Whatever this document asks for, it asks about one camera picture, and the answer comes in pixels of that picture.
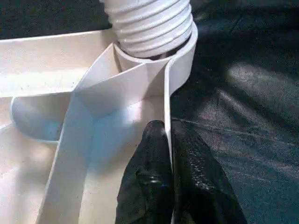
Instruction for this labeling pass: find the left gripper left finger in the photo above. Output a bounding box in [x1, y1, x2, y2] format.
[116, 120, 175, 224]

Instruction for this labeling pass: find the white plastic table top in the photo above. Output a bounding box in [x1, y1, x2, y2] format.
[0, 23, 199, 224]

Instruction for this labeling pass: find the white plastic table leg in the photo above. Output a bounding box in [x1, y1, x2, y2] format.
[100, 0, 194, 59]

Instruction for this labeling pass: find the black table mat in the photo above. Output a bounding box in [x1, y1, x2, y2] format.
[0, 0, 299, 224]

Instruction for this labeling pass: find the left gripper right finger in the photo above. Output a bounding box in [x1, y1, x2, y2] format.
[172, 122, 249, 224]

